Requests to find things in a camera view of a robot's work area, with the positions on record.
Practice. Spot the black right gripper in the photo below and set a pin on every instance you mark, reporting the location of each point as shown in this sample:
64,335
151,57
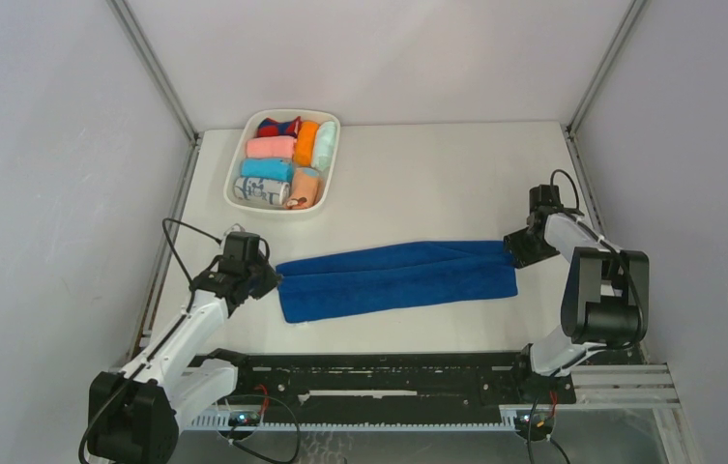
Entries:
523,258

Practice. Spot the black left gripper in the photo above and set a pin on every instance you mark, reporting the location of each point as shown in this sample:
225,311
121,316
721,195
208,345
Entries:
271,281

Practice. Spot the orange towel with blue dots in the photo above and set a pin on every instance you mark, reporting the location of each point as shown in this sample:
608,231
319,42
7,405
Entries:
304,189

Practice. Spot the blue microfiber towel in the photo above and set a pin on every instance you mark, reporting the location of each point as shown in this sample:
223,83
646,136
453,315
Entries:
393,277

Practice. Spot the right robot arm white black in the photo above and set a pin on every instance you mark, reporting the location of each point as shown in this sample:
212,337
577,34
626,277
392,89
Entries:
604,303

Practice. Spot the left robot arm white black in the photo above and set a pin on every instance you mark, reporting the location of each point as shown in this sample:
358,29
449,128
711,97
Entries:
137,413

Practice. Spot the white printed rolled towel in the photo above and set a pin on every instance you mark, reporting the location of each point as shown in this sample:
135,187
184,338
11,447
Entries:
261,191

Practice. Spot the light blue rolled towel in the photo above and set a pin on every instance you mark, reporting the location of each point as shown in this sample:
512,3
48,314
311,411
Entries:
281,170

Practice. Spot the pink rolled towel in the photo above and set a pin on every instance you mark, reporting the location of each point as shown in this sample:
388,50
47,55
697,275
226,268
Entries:
278,147

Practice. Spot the white plastic tray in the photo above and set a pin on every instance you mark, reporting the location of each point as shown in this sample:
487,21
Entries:
249,132

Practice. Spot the red and blue rolled towel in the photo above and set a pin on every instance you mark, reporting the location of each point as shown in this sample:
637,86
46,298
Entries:
272,128

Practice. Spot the orange rolled towel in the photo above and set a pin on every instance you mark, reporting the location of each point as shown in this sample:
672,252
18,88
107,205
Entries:
305,140

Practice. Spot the mint green rolled towel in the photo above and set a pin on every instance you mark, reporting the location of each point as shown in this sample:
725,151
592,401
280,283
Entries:
324,146

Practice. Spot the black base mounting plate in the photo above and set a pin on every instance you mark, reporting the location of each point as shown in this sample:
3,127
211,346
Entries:
414,388

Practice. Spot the right aluminium frame post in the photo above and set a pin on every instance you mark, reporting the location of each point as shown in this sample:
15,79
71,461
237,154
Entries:
614,49

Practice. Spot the aluminium frame post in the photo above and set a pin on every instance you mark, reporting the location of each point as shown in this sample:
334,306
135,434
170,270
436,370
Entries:
130,24
614,49

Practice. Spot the left circuit board with wires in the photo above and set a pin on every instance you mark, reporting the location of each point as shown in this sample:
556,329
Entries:
243,423

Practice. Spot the circuit board with wires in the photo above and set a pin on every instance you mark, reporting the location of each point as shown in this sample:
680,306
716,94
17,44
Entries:
537,426
243,423

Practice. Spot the white slotted cable duct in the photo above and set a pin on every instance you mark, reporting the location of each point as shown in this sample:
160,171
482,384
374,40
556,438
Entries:
222,422

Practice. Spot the right circuit board with wires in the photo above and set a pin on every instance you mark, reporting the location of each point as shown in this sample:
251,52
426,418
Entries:
537,426

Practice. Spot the left aluminium frame post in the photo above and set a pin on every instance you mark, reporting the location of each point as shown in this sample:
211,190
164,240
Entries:
130,24

